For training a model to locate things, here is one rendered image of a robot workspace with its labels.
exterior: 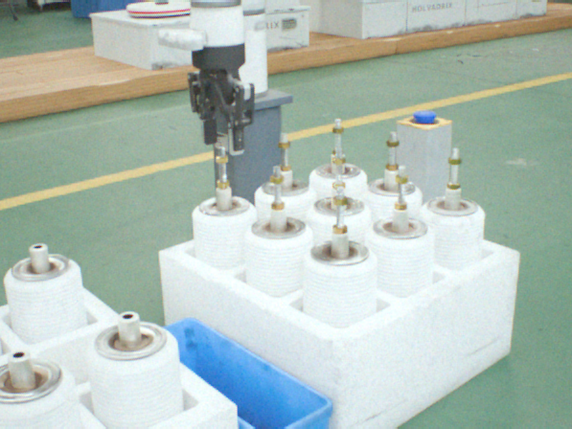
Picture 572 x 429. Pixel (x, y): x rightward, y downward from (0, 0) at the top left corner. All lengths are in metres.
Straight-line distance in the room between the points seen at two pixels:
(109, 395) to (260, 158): 0.93
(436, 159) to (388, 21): 2.62
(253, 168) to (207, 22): 0.63
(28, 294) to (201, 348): 0.28
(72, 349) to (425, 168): 0.68
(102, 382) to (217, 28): 0.50
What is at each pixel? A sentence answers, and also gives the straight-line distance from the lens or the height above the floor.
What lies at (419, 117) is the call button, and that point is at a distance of 1.38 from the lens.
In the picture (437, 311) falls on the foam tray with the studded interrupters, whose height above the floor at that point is 0.15.
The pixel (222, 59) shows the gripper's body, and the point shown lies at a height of 0.48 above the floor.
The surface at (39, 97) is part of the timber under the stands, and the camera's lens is 2.95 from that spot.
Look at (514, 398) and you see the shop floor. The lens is 1.20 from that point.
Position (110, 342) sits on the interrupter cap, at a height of 0.25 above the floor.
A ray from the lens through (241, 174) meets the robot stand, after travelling 1.65.
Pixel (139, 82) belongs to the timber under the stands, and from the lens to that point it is 3.11.
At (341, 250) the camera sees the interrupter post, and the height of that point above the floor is 0.26.
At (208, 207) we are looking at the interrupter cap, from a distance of 1.17.
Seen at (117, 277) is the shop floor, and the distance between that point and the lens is 1.57.
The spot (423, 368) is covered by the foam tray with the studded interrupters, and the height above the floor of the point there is 0.07.
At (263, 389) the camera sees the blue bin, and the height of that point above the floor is 0.08.
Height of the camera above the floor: 0.66
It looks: 22 degrees down
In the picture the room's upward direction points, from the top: 1 degrees counter-clockwise
